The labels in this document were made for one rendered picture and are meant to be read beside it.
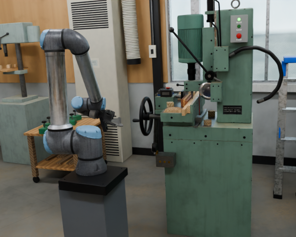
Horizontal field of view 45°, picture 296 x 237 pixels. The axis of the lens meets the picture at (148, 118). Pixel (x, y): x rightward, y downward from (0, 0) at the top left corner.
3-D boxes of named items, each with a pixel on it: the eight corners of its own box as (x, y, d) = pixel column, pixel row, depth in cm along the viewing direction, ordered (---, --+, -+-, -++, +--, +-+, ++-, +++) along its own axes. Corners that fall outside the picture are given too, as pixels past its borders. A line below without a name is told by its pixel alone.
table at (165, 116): (167, 103, 289) (167, 95, 288) (205, 103, 281) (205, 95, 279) (146, 121, 233) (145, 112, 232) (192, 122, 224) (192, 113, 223)
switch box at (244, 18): (230, 42, 221) (230, 15, 217) (247, 41, 218) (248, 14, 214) (230, 43, 215) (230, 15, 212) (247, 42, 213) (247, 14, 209)
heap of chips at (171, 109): (166, 109, 238) (165, 105, 237) (184, 109, 234) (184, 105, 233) (162, 112, 230) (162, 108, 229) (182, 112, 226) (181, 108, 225)
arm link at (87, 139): (99, 159, 208) (97, 130, 205) (71, 158, 211) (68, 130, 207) (105, 151, 223) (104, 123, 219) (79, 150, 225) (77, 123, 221)
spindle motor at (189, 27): (181, 61, 253) (179, 15, 245) (206, 60, 248) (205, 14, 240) (175, 63, 236) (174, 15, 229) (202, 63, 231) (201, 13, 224)
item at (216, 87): (212, 99, 233) (212, 81, 230) (222, 99, 231) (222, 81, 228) (210, 102, 224) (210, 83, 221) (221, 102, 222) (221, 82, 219)
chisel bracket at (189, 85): (185, 91, 252) (185, 79, 250) (205, 91, 248) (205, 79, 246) (183, 93, 245) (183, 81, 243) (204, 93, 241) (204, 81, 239)
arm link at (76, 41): (85, 23, 203) (108, 101, 255) (65, 24, 204) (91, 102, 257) (81, 36, 196) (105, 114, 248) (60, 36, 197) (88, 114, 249)
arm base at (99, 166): (100, 177, 208) (99, 160, 206) (70, 175, 212) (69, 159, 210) (111, 165, 226) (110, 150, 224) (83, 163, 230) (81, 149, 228)
